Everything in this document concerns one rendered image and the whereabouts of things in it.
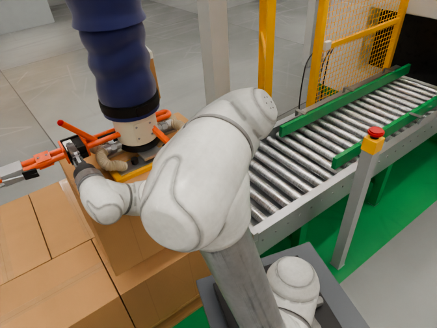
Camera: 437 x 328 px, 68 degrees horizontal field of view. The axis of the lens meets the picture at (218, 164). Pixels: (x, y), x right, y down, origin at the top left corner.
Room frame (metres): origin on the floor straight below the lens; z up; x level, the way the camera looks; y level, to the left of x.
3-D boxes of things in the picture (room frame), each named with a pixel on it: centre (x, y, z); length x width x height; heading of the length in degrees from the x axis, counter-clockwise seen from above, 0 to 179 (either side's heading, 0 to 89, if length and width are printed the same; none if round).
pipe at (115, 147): (1.14, 0.32, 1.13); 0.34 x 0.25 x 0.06; 123
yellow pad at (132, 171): (1.06, 0.27, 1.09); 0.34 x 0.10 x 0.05; 123
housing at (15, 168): (0.88, 0.71, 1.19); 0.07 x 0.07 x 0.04; 33
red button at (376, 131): (1.19, -0.72, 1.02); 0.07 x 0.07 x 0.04
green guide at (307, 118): (2.35, -1.10, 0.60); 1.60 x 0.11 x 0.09; 123
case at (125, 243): (1.12, 0.33, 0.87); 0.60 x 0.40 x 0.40; 123
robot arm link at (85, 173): (0.80, 0.42, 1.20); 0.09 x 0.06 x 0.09; 123
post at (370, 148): (1.19, -0.72, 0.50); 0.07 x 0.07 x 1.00; 33
